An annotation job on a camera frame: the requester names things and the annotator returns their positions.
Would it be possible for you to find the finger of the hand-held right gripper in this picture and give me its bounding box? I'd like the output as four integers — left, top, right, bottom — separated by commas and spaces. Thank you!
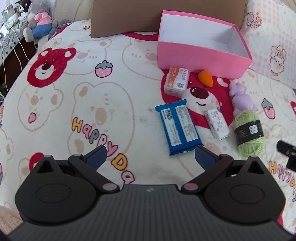
277, 140, 296, 172

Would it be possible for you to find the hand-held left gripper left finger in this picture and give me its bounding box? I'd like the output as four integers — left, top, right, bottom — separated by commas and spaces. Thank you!
30, 145, 120, 194

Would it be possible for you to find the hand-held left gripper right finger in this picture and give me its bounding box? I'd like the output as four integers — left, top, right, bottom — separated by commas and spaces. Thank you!
180, 146, 271, 194

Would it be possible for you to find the white wet wipes packet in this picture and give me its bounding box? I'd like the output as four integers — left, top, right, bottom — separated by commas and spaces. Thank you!
203, 108, 230, 141

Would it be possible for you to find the green yarn skein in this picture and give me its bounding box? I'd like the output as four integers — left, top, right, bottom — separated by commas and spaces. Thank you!
233, 110, 265, 158

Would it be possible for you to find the blue snack packet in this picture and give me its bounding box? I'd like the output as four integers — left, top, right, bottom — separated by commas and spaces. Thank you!
155, 99, 203, 156

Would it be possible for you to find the purple plush toy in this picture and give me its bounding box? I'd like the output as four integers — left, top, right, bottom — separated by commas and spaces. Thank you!
228, 82, 258, 116

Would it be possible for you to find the orange makeup sponge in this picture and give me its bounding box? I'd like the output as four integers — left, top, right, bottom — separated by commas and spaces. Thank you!
198, 70, 213, 87

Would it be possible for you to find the clear box with orange label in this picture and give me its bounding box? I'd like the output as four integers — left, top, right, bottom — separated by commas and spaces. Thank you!
163, 65, 191, 97

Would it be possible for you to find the pink cardboard box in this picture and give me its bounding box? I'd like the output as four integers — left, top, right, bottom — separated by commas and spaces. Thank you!
158, 10, 253, 80

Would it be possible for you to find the bear printed blanket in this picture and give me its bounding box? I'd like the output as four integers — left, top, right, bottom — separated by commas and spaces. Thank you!
0, 19, 296, 234

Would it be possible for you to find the pink checked pillow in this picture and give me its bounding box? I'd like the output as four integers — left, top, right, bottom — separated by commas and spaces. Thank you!
240, 0, 296, 90

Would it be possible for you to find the dark wooden nightstand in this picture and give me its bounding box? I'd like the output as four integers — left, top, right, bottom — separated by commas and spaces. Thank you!
0, 19, 38, 93

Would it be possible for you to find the brown pillow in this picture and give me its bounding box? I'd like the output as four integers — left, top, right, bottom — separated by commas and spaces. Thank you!
90, 0, 248, 39

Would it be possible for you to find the grey plush toy pink shirt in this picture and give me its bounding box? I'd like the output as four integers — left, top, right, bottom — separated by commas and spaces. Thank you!
23, 0, 58, 43

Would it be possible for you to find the black and white plush toy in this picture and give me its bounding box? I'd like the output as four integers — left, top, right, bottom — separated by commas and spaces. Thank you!
18, 0, 31, 20

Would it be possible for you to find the white charging cable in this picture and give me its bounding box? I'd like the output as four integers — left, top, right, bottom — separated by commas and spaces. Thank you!
0, 22, 26, 77

